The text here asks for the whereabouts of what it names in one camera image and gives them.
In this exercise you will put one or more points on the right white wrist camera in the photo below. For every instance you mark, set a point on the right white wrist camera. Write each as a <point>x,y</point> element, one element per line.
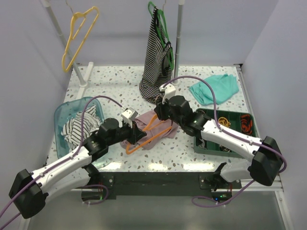
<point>168,90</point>

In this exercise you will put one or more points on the teal cloth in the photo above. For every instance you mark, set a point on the teal cloth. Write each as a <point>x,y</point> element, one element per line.
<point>224,87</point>

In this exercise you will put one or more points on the pink tank top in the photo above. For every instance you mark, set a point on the pink tank top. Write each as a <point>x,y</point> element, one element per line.
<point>142,121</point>

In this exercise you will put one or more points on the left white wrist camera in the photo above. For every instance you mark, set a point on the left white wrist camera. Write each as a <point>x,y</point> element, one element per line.
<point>128,116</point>

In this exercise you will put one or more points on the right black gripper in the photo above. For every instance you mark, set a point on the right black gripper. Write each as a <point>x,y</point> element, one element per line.
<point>159,110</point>

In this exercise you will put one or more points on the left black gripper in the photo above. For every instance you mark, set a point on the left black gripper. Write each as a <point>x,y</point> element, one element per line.
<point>135,133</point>

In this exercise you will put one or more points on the teal plastic basin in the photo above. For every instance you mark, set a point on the teal plastic basin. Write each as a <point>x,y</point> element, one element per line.
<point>67,111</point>

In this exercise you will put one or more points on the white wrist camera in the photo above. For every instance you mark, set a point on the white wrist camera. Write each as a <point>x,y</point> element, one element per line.
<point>168,90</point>
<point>128,116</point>

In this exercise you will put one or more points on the black white patterned roll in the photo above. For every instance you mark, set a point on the black white patterned roll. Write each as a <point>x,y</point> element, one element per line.
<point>203,145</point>

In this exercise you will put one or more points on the black white striped top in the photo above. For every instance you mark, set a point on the black white striped top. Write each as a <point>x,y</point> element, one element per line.
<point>156,67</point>

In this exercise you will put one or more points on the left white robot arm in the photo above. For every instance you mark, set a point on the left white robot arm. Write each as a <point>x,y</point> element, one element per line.
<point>31,190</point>

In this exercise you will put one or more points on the yellow rolled band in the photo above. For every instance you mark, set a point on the yellow rolled band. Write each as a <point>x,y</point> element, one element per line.
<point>224,121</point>

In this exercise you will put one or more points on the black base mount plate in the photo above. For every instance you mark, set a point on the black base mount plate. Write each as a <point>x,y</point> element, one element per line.
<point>112,184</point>

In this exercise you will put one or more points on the zebra striped garment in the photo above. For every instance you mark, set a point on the zebra striped garment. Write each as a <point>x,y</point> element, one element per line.
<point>72,129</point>

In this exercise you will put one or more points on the green compartment tray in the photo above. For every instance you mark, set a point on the green compartment tray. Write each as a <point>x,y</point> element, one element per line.
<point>234,118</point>

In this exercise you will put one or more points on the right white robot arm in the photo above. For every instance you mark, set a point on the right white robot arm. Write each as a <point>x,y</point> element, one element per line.
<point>263,160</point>

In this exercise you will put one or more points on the orange black rolled belt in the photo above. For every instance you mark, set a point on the orange black rolled belt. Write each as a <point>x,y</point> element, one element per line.
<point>246,124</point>

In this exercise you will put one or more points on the green hanger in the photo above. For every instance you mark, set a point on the green hanger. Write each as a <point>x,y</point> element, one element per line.
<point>163,27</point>

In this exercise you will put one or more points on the orange hanger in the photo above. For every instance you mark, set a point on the orange hanger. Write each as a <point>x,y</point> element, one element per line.
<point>148,128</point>

